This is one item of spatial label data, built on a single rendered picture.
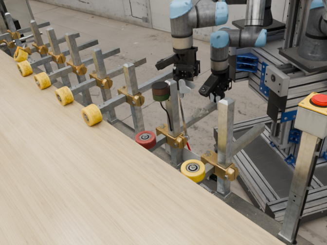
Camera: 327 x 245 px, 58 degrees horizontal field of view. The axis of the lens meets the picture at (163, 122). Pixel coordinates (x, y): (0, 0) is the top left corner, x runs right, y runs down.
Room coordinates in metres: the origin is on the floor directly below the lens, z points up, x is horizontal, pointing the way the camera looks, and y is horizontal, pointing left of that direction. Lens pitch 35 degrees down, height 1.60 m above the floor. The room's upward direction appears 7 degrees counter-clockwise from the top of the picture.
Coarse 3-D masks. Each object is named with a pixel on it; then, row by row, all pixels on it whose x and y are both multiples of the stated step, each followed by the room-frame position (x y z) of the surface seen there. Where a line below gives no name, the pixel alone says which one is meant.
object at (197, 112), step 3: (195, 108) 1.11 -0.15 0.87; (198, 108) 1.11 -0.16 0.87; (201, 108) 1.12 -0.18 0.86; (204, 108) 1.10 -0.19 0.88; (195, 111) 1.08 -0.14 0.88; (198, 111) 1.09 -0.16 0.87; (201, 111) 1.08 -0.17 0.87; (204, 111) 1.09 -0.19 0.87; (207, 111) 1.09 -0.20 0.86; (192, 114) 1.08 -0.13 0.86; (195, 114) 1.07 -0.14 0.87; (198, 114) 1.08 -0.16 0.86; (201, 114) 1.07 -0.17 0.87; (195, 117) 1.06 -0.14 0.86
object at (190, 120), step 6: (210, 108) 1.12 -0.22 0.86; (216, 108) 1.15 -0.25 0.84; (204, 114) 1.10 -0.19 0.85; (186, 120) 1.05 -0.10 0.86; (192, 120) 1.05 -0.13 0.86; (198, 120) 1.07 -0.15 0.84; (180, 126) 1.01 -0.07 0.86; (186, 126) 1.02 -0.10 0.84; (156, 138) 0.95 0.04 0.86; (162, 138) 0.94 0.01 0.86; (156, 144) 0.92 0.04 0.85; (162, 144) 0.94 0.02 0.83; (150, 150) 0.89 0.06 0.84
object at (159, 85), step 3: (153, 84) 0.93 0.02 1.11; (156, 84) 0.93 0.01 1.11; (159, 84) 0.92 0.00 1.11; (162, 84) 0.92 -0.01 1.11; (165, 84) 0.92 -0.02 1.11; (153, 87) 0.90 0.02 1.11; (156, 87) 0.90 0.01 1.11; (159, 87) 0.90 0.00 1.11; (162, 87) 0.90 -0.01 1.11; (165, 87) 0.90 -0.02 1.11; (168, 99) 0.93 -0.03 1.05; (162, 105) 0.91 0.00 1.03; (168, 114) 0.93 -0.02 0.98; (168, 117) 0.93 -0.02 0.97; (171, 129) 0.93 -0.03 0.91
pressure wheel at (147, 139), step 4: (140, 132) 0.94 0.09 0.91; (144, 132) 0.93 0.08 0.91; (148, 132) 0.93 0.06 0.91; (152, 132) 0.93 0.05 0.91; (136, 136) 0.91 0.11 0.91; (140, 136) 0.91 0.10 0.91; (144, 136) 0.90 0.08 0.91; (148, 136) 0.91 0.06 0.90; (152, 136) 0.90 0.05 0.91; (136, 140) 0.89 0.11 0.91; (140, 140) 0.88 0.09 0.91; (144, 140) 0.88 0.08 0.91; (148, 140) 0.88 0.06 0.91; (152, 140) 0.88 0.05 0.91; (140, 144) 0.87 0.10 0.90; (144, 144) 0.87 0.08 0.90; (148, 144) 0.87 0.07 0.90; (152, 144) 0.88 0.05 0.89; (148, 148) 0.87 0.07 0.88
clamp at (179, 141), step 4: (164, 124) 1.02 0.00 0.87; (156, 128) 1.00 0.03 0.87; (160, 128) 1.00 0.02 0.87; (164, 128) 0.99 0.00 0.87; (156, 132) 1.00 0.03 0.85; (160, 132) 0.98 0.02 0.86; (164, 132) 0.97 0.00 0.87; (168, 136) 0.94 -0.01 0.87; (180, 136) 0.93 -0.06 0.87; (168, 140) 0.94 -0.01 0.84; (172, 140) 0.92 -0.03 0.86; (176, 140) 0.91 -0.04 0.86; (180, 140) 0.91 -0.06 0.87; (184, 140) 0.92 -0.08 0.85; (168, 144) 0.94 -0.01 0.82; (172, 144) 0.92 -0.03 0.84; (176, 144) 0.90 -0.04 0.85; (180, 144) 0.90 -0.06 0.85; (184, 144) 0.92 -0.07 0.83; (180, 148) 0.90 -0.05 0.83
